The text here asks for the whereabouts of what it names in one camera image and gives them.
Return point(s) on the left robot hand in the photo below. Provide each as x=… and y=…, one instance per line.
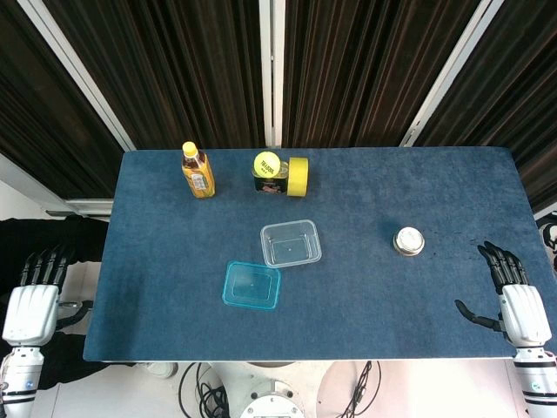
x=30, y=313

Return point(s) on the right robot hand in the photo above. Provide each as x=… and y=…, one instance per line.
x=524, y=313

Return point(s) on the blue plastic lid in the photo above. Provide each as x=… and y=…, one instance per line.
x=252, y=285

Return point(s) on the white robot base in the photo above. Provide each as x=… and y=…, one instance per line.
x=270, y=392

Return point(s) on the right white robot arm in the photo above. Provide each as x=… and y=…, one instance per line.
x=537, y=383

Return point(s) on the small round silver can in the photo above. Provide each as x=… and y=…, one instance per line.
x=408, y=241

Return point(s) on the clear plastic container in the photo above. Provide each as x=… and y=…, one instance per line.
x=290, y=244

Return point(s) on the person in black clothes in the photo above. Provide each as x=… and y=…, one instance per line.
x=26, y=235

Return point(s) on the black white patterned object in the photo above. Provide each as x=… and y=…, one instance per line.
x=549, y=237

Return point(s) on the blue table cloth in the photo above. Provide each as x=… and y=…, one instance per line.
x=348, y=305

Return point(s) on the yellow tea bottle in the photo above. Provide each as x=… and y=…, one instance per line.
x=199, y=178

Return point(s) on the yellow tape roll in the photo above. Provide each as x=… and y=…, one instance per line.
x=298, y=176

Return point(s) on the yellow tennis ball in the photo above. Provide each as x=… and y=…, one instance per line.
x=266, y=163

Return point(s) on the dark brown pleated curtain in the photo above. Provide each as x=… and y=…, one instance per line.
x=183, y=65

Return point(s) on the white frame post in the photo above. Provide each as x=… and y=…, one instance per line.
x=271, y=65
x=78, y=65
x=448, y=65

